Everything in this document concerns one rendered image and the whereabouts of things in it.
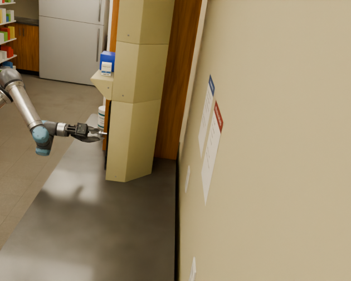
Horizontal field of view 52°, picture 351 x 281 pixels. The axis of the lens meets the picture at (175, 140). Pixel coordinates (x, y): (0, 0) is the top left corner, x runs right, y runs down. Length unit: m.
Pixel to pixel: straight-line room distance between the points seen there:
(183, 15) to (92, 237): 1.28
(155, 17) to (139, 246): 1.07
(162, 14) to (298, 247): 1.55
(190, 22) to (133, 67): 0.50
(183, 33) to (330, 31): 1.74
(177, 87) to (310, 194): 1.84
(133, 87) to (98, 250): 0.79
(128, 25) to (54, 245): 1.04
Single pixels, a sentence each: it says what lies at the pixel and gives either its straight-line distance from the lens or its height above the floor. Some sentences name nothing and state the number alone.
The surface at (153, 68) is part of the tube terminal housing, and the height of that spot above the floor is 1.59.
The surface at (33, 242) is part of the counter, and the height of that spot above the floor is 0.94.
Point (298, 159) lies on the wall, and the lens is 0.46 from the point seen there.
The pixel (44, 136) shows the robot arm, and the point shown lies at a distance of 1.89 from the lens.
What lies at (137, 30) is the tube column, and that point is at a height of 1.77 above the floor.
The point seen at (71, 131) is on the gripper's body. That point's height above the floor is 1.19.
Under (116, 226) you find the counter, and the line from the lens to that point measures 1.73.
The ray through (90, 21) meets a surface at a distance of 6.85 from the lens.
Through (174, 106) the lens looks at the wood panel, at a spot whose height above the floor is 1.31.
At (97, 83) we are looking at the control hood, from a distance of 1.86.
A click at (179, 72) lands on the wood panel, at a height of 1.52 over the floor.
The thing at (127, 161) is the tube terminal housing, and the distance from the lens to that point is 2.00.
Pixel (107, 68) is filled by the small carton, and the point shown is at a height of 1.55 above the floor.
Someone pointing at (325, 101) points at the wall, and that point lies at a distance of 0.42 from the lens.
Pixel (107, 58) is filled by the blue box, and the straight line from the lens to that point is 2.02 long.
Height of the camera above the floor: 2.00
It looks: 23 degrees down
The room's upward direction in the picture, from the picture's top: 9 degrees clockwise
